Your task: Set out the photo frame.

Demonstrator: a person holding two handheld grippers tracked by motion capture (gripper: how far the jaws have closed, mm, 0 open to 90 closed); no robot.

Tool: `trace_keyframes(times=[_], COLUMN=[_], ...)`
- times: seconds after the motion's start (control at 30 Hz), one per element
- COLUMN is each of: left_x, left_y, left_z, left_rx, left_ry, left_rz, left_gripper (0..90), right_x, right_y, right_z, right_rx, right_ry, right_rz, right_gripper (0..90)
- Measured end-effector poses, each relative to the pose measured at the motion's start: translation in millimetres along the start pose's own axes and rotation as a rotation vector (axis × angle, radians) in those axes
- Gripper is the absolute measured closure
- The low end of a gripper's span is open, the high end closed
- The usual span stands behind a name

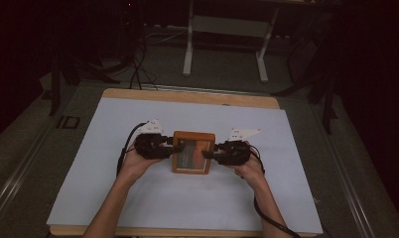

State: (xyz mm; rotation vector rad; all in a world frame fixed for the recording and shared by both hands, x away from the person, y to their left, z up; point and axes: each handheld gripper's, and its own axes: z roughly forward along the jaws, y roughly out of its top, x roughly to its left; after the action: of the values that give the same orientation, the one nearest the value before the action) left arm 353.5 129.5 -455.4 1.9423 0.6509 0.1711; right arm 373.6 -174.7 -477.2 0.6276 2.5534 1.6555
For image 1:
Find orange framed tablet box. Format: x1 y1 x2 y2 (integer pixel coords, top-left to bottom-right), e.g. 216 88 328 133
171 130 217 176

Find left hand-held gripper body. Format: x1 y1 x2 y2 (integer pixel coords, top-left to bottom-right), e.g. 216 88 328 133
133 118 172 161

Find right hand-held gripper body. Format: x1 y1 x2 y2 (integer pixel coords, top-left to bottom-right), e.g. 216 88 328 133
216 127 262 167

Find white paper sheet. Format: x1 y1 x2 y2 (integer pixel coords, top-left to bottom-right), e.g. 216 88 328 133
46 96 325 235

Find person's left hand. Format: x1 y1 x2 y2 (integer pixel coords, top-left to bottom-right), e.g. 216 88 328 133
119 142 163 183

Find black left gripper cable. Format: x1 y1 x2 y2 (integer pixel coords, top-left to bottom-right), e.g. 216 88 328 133
116 121 148 179

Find person's right hand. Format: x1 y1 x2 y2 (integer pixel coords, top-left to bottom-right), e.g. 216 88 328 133
228 152 267 191

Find black floor plate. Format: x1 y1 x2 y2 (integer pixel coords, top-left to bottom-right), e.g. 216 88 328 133
56 115 81 130

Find black metal stand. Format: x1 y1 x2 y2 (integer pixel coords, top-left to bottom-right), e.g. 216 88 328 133
48 19 136 117
271 13 342 136

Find metal floor rail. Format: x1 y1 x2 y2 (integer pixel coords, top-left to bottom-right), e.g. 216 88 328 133
311 105 379 238
0 108 62 226

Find black floor cables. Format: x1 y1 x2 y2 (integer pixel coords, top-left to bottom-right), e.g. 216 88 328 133
129 29 160 91

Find white metal desk frame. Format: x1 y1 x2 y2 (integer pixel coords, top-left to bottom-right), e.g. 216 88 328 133
182 0 282 84

